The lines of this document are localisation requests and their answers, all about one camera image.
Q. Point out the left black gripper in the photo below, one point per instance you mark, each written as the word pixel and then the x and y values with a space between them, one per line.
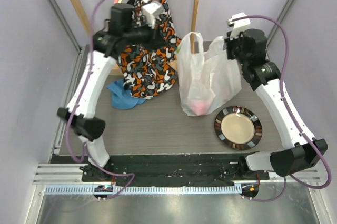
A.
pixel 156 40

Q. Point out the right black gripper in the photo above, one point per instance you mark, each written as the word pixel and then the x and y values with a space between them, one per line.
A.
pixel 229 49

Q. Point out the white plastic bag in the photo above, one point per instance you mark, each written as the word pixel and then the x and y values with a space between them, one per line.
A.
pixel 207 79

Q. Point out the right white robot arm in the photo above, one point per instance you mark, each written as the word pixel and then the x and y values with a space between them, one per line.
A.
pixel 301 150

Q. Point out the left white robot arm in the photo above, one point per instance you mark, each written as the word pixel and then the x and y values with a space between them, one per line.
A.
pixel 105 49

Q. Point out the wooden hanger rack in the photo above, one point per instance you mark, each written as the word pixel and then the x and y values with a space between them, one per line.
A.
pixel 196 3

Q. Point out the camouflage patterned cloth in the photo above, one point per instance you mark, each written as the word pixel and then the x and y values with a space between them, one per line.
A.
pixel 147 72

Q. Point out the blue cloth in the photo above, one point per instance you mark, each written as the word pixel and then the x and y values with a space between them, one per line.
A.
pixel 121 98

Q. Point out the striped rim ceramic plate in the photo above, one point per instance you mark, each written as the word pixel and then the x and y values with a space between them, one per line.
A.
pixel 238 128

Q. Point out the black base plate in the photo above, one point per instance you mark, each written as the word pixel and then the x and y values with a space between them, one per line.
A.
pixel 198 170

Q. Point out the white slotted cable duct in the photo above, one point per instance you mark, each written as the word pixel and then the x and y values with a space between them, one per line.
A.
pixel 95 189

